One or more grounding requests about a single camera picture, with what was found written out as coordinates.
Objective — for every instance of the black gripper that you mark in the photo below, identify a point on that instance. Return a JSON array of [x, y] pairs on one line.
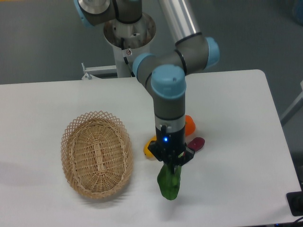
[[171, 149]]

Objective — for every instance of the green bok choy vegetable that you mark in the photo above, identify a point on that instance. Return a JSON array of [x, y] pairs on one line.
[[168, 180]]

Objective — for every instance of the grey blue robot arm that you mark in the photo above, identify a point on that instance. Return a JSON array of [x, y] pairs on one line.
[[163, 77]]

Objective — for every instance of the purple sweet potato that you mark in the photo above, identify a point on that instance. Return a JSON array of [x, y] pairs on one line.
[[196, 144]]

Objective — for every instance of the orange tangerine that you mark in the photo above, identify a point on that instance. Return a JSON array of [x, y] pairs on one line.
[[190, 125]]

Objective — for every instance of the woven wicker basket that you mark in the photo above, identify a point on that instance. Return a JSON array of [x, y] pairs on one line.
[[96, 154]]

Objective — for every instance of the black device at table edge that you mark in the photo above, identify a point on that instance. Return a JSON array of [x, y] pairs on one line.
[[295, 201]]

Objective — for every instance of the white table leg right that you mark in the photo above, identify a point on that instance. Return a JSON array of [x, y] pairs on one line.
[[293, 108]]

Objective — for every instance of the white metal base frame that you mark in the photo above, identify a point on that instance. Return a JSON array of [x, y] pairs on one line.
[[100, 72]]

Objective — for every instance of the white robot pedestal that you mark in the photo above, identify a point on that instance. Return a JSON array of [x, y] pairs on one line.
[[129, 41]]

